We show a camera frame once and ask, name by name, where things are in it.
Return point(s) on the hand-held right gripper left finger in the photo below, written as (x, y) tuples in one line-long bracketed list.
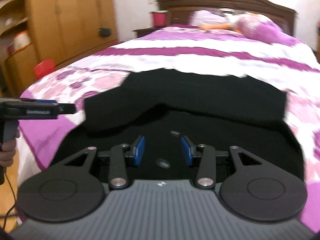
[(138, 152)]

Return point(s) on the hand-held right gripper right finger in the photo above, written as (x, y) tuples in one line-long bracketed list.
[(187, 152)]

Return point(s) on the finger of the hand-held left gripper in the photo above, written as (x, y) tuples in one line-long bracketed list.
[(67, 109)]

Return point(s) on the black garment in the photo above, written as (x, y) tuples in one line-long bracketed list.
[(225, 105)]

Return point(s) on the person's left hand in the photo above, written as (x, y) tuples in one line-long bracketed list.
[(7, 152)]

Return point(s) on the red plastic container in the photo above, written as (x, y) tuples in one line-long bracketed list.
[(44, 68)]

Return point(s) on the orange and white container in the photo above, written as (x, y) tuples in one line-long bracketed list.
[(20, 41)]

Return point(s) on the wooden open shelf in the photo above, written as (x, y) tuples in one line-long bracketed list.
[(15, 30)]

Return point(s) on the small black wardrobe device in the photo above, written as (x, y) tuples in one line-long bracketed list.
[(104, 32)]

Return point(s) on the wooden wardrobe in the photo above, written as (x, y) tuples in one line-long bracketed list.
[(72, 17)]

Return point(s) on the purple floral bedspread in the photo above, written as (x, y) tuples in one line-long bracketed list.
[(175, 52)]

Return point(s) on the dark wooden nightstand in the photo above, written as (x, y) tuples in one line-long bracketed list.
[(142, 32)]

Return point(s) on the pink bucket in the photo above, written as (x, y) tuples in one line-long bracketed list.
[(158, 18)]

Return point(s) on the white and orange plush toy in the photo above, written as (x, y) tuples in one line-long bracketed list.
[(220, 25)]

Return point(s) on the purple floral pillow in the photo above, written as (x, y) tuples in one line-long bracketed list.
[(260, 26)]

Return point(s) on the dark wooden headboard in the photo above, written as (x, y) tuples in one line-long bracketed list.
[(225, 2)]

